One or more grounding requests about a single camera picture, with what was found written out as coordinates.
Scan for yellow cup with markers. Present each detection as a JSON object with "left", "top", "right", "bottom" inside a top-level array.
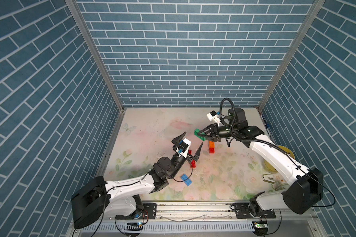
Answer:
[{"left": 264, "top": 145, "right": 295, "bottom": 173}]

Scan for long green lego brick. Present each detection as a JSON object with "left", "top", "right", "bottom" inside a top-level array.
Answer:
[{"left": 194, "top": 128, "right": 207, "bottom": 141}]

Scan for long blue lego brick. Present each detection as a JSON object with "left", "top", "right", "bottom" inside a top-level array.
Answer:
[{"left": 181, "top": 174, "right": 192, "bottom": 186}]

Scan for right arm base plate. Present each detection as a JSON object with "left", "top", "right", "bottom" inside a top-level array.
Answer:
[{"left": 230, "top": 202, "right": 276, "bottom": 219}]

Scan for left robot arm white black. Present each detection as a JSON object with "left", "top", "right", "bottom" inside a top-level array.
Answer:
[{"left": 71, "top": 133, "right": 201, "bottom": 229}]

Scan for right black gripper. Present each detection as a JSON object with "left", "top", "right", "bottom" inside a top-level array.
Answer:
[{"left": 197, "top": 124, "right": 236, "bottom": 143}]

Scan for aluminium front rail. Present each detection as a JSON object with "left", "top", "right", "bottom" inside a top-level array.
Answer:
[{"left": 73, "top": 198, "right": 317, "bottom": 229}]

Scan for orange lego brick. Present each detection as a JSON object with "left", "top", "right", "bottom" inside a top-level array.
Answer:
[{"left": 208, "top": 141, "right": 215, "bottom": 148}]

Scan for white clip on table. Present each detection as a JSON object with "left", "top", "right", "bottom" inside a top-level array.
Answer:
[{"left": 262, "top": 174, "right": 276, "bottom": 184}]

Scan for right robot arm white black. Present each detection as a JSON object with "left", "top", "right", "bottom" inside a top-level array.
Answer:
[{"left": 197, "top": 98, "right": 324, "bottom": 218}]

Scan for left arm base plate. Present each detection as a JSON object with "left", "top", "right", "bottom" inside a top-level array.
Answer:
[{"left": 115, "top": 203, "right": 157, "bottom": 220}]

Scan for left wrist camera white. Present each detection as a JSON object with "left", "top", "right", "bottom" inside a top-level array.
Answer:
[{"left": 175, "top": 138, "right": 191, "bottom": 158}]

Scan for red lego brick vertical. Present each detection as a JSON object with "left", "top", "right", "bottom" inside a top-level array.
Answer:
[{"left": 190, "top": 160, "right": 196, "bottom": 168}]

